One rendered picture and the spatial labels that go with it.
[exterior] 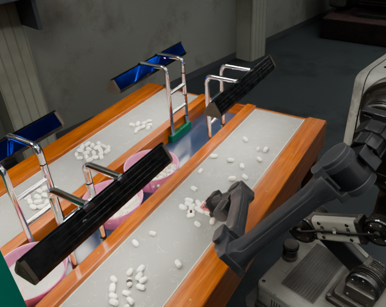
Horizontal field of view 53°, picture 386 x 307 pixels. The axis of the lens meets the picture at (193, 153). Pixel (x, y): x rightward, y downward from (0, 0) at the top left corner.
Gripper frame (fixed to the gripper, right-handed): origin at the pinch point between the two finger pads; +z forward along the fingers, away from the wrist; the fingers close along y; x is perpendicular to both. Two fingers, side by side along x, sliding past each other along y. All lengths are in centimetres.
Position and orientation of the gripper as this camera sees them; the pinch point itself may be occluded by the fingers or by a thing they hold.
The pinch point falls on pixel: (202, 207)
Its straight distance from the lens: 162.7
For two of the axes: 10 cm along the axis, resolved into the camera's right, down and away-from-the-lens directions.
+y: -5.4, 5.1, -6.7
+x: 5.7, 8.1, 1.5
